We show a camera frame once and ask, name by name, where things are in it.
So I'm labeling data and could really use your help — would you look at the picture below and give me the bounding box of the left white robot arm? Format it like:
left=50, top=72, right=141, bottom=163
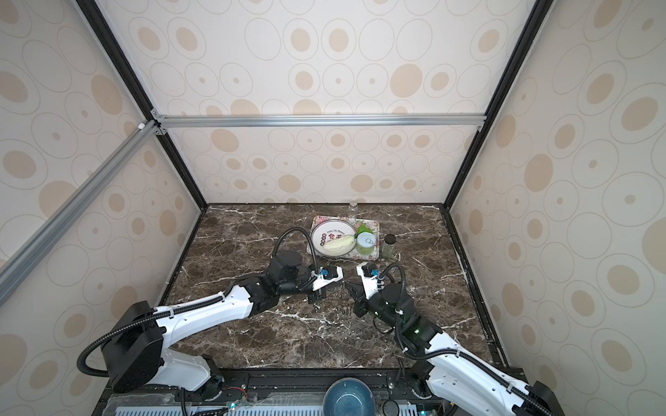
left=76, top=250, right=343, bottom=393

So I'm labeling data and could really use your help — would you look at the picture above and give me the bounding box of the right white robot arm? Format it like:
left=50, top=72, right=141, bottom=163
left=345, top=278, right=565, bottom=415

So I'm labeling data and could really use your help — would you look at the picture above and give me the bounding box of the pale napa cabbage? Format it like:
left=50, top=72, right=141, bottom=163
left=322, top=234, right=356, bottom=257

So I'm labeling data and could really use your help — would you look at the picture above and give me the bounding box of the floral rectangular tray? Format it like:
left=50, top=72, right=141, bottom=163
left=310, top=215, right=380, bottom=260

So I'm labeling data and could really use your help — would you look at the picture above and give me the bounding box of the green herb spice jar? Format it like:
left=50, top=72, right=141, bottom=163
left=381, top=234, right=397, bottom=260

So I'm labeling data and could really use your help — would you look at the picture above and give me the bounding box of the white round plate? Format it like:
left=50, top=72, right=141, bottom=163
left=310, top=218, right=357, bottom=257

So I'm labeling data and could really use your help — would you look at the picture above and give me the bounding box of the green labelled tin can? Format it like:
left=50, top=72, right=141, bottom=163
left=356, top=232, right=376, bottom=257

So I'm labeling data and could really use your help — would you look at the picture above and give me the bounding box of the green plastic leaf vegetable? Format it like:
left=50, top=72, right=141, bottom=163
left=356, top=223, right=375, bottom=239

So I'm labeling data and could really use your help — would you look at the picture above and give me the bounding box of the blue ceramic bowl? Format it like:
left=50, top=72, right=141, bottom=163
left=322, top=378, right=376, bottom=416

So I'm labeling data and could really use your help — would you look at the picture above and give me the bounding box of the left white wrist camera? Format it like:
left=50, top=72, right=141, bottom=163
left=311, top=265, right=343, bottom=292

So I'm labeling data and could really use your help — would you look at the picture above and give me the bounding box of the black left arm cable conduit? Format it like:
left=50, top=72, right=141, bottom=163
left=271, top=226, right=321, bottom=274

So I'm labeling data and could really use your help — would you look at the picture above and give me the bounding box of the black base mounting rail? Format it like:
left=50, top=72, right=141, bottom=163
left=215, top=367, right=449, bottom=410

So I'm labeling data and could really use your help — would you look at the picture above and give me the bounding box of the horizontal aluminium frame rail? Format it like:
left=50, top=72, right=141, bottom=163
left=157, top=113, right=487, bottom=128

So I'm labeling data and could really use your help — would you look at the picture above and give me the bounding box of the side aluminium frame rail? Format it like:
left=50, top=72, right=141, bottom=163
left=1, top=120, right=158, bottom=303

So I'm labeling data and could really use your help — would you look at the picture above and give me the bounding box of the black vertical right corner post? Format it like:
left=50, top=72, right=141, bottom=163
left=443, top=0, right=554, bottom=213

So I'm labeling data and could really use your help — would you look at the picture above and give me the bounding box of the black vertical corner post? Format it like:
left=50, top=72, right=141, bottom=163
left=75, top=0, right=208, bottom=211
left=443, top=0, right=554, bottom=213

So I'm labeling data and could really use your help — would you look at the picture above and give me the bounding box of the black vertical left corner post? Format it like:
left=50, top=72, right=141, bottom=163
left=75, top=0, right=208, bottom=211

